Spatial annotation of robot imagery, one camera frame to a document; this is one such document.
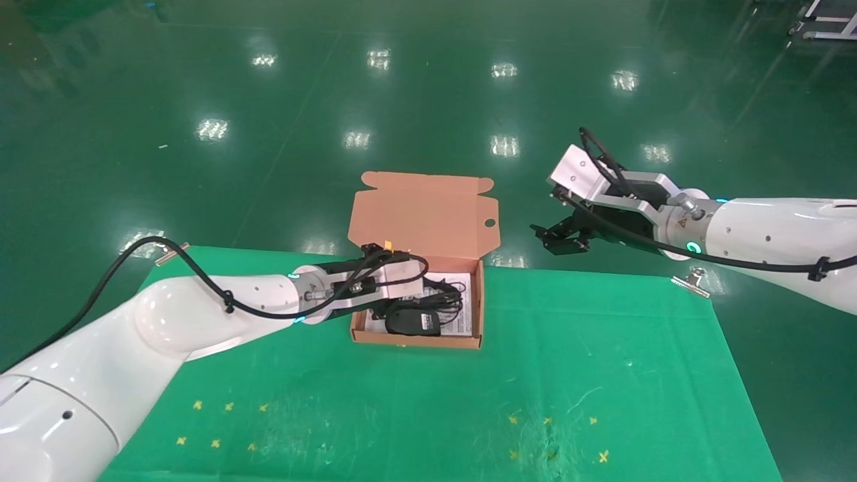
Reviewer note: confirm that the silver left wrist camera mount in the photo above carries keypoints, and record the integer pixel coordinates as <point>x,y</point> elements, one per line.
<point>402,278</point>

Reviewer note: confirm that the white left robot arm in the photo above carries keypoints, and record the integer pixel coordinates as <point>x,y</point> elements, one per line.
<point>134,348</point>

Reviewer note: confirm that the metal binder clip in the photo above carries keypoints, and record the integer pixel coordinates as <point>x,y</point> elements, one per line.
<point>171,253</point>
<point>693,281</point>

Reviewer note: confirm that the white paper manual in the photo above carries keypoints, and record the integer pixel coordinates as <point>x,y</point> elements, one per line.
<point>466,314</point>

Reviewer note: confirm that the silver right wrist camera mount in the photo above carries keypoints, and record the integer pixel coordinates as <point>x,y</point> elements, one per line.
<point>576,171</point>

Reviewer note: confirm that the green table cloth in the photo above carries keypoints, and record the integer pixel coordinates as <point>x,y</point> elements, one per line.
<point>569,348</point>

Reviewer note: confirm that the white metal frame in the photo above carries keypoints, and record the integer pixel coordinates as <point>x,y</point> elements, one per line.
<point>830,19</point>

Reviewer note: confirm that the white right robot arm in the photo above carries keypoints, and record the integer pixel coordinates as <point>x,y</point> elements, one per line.
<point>770,231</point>

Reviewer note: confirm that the brown cardboard box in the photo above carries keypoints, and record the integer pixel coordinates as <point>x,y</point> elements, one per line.
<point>422,214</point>

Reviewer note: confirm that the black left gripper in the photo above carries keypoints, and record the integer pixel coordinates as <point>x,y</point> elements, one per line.
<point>341,312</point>

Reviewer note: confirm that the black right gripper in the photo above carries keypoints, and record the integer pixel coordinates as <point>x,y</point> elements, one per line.
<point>622,227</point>

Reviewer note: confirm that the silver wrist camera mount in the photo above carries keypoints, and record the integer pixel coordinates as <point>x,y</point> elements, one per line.
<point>576,171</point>
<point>402,278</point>

